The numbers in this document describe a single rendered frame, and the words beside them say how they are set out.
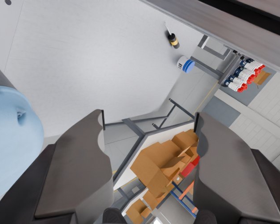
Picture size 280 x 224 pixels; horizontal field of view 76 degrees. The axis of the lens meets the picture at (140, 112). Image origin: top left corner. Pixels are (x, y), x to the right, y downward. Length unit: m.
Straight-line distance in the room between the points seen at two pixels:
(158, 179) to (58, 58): 1.44
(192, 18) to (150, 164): 1.62
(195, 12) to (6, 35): 0.31
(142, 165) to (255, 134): 6.39
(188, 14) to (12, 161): 0.21
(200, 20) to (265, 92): 7.62
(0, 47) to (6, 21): 0.05
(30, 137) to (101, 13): 0.41
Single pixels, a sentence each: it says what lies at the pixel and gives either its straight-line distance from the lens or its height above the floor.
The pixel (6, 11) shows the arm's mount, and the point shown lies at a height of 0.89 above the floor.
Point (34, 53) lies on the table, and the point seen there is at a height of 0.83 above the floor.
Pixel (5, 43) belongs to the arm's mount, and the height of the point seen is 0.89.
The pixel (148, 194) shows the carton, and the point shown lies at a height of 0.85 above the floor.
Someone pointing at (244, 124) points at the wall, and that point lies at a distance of 7.79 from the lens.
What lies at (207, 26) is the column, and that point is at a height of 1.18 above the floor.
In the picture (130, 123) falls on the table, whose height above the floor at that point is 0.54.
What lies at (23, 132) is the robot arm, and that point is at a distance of 0.19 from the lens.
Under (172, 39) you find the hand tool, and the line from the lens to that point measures 0.82.
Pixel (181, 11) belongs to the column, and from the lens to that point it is 0.19.
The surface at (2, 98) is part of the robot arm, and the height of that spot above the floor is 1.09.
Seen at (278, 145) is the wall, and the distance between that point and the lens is 7.93.
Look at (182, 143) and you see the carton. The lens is 2.50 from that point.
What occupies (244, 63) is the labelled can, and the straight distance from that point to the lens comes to 2.31.
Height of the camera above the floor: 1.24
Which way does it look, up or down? 24 degrees down
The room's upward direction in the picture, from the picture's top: 131 degrees clockwise
